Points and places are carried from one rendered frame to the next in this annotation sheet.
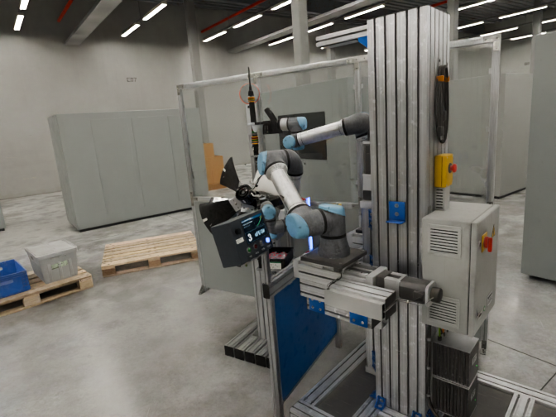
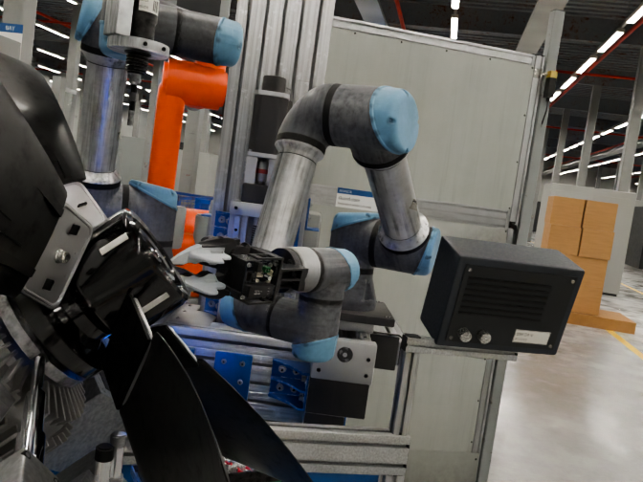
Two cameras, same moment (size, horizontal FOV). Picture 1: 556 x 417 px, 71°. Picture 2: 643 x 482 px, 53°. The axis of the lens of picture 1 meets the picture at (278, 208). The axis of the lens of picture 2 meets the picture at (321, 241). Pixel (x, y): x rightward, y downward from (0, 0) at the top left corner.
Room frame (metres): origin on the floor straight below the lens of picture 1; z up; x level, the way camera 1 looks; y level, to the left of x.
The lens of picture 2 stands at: (2.84, 0.83, 1.32)
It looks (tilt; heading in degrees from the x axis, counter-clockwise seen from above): 5 degrees down; 226
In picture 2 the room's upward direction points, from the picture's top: 8 degrees clockwise
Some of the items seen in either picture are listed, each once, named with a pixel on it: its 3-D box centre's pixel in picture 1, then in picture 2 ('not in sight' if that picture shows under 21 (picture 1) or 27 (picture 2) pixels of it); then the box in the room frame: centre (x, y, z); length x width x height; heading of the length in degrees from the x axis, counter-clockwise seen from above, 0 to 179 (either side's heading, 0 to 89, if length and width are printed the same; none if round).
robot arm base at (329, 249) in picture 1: (333, 242); (347, 284); (1.71, -0.24, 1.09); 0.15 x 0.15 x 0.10
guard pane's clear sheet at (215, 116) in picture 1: (307, 138); not in sight; (3.10, -0.27, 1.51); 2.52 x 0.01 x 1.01; 58
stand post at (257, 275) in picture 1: (261, 290); not in sight; (2.65, 0.17, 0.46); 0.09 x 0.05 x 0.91; 58
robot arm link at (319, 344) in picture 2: (272, 227); (308, 325); (2.09, 0.04, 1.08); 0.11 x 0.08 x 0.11; 112
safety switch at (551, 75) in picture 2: not in sight; (542, 97); (0.28, -0.61, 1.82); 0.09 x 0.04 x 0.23; 148
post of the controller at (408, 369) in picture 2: (266, 264); (405, 383); (1.85, 0.08, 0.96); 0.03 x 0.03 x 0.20; 58
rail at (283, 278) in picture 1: (305, 261); (172, 440); (2.22, -0.14, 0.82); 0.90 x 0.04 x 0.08; 148
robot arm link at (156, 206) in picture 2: not in sight; (148, 209); (2.08, -0.58, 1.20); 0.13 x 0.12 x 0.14; 158
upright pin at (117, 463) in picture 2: not in sight; (116, 459); (2.48, 0.15, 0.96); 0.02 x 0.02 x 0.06
